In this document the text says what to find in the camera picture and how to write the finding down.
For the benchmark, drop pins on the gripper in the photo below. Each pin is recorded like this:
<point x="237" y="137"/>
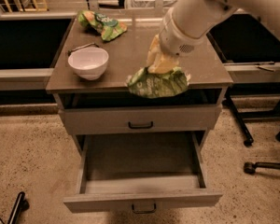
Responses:
<point x="174" y="39"/>

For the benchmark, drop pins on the green jalapeno chip bag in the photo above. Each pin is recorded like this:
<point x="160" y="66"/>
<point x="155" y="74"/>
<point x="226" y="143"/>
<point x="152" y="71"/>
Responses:
<point x="152" y="86"/>

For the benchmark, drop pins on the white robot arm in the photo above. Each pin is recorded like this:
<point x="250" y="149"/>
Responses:
<point x="185" y="25"/>

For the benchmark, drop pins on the green apple chip bag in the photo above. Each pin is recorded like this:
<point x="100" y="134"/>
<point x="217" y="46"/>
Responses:
<point x="109" y="29"/>

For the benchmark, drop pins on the closed top drawer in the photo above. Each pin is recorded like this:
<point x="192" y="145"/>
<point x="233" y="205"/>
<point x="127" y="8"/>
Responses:
<point x="140" y="119"/>

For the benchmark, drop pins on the grey drawer cabinet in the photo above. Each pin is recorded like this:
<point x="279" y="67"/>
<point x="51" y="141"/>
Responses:
<point x="127" y="54"/>

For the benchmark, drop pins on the open middle drawer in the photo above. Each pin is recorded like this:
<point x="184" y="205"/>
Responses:
<point x="142" y="173"/>

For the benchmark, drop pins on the white ceramic bowl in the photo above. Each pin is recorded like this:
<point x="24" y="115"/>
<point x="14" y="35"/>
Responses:
<point x="89" y="63"/>

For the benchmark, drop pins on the black chair base with casters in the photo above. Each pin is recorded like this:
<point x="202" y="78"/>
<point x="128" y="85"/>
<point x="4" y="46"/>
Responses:
<point x="256" y="124"/>

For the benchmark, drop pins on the black stand foot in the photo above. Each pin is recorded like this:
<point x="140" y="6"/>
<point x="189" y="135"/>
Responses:
<point x="20" y="205"/>

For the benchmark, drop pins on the white wire basket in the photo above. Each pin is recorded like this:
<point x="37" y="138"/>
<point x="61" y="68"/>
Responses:
<point x="135" y="4"/>

